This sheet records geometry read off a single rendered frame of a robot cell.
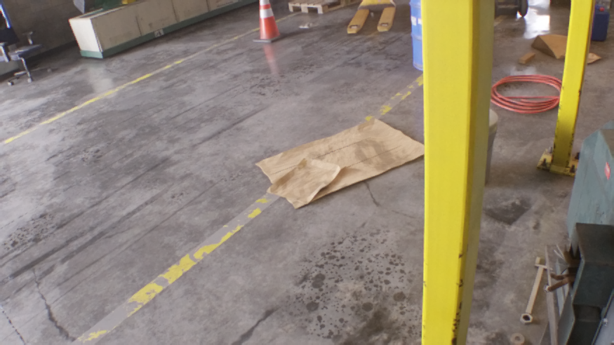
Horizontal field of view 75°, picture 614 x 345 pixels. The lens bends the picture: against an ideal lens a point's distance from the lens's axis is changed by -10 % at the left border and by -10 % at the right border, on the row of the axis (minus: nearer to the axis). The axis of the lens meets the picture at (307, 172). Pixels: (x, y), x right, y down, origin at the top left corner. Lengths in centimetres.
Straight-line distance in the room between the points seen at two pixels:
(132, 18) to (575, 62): 633
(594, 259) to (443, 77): 49
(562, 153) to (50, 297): 285
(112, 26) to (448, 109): 673
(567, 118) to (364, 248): 131
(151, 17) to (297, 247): 596
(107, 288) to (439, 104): 191
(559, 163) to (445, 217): 187
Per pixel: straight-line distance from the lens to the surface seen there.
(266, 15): 591
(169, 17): 782
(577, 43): 249
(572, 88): 257
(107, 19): 725
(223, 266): 219
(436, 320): 118
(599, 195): 122
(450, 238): 97
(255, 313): 193
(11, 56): 756
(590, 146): 137
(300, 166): 278
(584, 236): 106
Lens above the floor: 142
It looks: 31 degrees down
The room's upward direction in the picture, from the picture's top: 10 degrees counter-clockwise
